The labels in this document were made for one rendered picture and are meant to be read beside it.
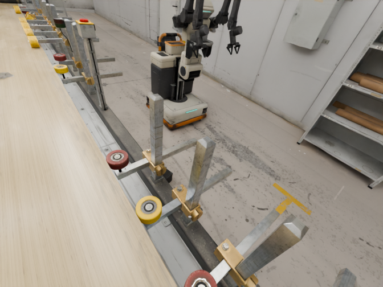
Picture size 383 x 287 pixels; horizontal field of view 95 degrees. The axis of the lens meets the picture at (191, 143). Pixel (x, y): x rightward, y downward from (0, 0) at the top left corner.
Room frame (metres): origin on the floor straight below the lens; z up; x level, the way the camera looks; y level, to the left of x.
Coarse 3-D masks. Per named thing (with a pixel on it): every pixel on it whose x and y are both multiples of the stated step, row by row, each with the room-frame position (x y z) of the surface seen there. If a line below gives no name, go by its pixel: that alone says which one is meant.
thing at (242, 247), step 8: (272, 216) 0.36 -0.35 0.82; (264, 224) 0.32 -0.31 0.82; (256, 232) 0.28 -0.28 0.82; (248, 240) 0.25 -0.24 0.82; (240, 248) 0.22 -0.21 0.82; (248, 248) 0.23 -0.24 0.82; (224, 264) 0.17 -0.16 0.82; (216, 272) 0.15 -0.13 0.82; (224, 272) 0.15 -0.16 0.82; (216, 280) 0.13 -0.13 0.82
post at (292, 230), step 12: (288, 216) 0.19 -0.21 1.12; (276, 228) 0.18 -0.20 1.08; (288, 228) 0.16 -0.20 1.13; (300, 228) 0.16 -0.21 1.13; (264, 240) 0.17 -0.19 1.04; (276, 240) 0.16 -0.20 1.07; (288, 240) 0.15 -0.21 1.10; (300, 240) 0.14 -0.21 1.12; (252, 252) 0.16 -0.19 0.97; (264, 252) 0.15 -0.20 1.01; (276, 252) 0.15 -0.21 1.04; (240, 264) 0.16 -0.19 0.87; (252, 264) 0.15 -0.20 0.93; (264, 264) 0.14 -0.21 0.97; (228, 276) 0.16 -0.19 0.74
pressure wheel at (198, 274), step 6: (198, 270) 0.12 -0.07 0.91; (204, 270) 0.13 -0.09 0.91; (192, 276) 0.11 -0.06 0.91; (198, 276) 0.11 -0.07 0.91; (204, 276) 0.12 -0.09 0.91; (210, 276) 0.12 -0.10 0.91; (186, 282) 0.10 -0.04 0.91; (192, 282) 0.10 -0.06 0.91; (198, 282) 0.10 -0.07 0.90; (204, 282) 0.10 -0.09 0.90; (210, 282) 0.10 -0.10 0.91; (216, 282) 0.11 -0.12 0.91
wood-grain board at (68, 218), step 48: (0, 48) 1.29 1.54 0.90; (0, 96) 0.70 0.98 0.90; (48, 96) 0.77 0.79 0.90; (0, 144) 0.41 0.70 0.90; (48, 144) 0.45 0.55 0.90; (96, 144) 0.49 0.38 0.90; (0, 192) 0.23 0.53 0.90; (48, 192) 0.26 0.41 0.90; (96, 192) 0.29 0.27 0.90; (0, 240) 0.12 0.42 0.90; (48, 240) 0.14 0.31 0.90; (96, 240) 0.15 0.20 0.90; (144, 240) 0.17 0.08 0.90
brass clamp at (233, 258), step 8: (224, 240) 0.24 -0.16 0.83; (216, 248) 0.21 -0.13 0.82; (232, 248) 0.22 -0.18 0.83; (216, 256) 0.20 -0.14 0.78; (224, 256) 0.19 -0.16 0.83; (232, 256) 0.19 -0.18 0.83; (240, 256) 0.20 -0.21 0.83; (232, 264) 0.17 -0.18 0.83; (232, 272) 0.16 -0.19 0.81; (240, 280) 0.14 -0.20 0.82; (248, 280) 0.14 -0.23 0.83; (256, 280) 0.14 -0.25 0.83
